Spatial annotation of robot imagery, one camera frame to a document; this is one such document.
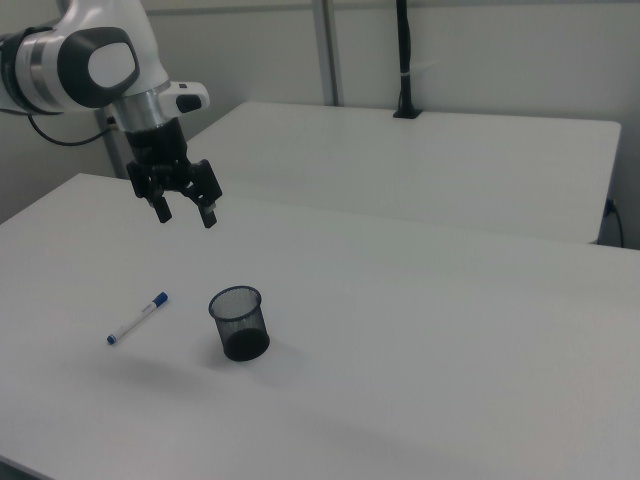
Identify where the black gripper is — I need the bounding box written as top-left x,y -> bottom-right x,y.
124,117 -> 223,230

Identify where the white marker with blue cap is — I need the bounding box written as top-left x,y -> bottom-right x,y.
105,291 -> 169,346

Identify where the black mesh pen cup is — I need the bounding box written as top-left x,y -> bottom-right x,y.
207,285 -> 272,363

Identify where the white rear table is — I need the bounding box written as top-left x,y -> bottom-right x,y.
185,101 -> 623,246

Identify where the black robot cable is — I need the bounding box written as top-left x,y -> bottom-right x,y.
0,106 -> 117,148

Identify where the grey metal wall post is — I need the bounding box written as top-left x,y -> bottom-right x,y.
310,0 -> 346,107

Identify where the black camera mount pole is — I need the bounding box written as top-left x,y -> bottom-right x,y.
392,0 -> 424,120

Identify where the black cable at table edge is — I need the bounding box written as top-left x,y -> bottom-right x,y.
604,197 -> 626,249

